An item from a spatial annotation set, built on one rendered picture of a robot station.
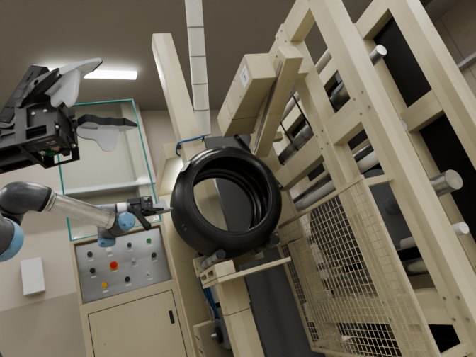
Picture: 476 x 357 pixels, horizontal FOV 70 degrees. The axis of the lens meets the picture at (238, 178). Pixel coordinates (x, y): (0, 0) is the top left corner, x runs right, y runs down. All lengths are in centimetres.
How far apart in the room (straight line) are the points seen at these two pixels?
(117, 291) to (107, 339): 26
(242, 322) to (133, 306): 65
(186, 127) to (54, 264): 368
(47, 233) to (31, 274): 63
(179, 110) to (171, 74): 28
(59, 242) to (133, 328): 347
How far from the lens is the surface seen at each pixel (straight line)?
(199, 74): 271
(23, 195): 139
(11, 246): 71
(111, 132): 60
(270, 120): 192
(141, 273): 225
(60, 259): 546
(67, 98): 50
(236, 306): 195
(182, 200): 160
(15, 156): 56
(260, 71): 175
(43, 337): 535
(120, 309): 219
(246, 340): 197
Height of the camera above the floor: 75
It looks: 17 degrees up
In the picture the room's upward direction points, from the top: 17 degrees counter-clockwise
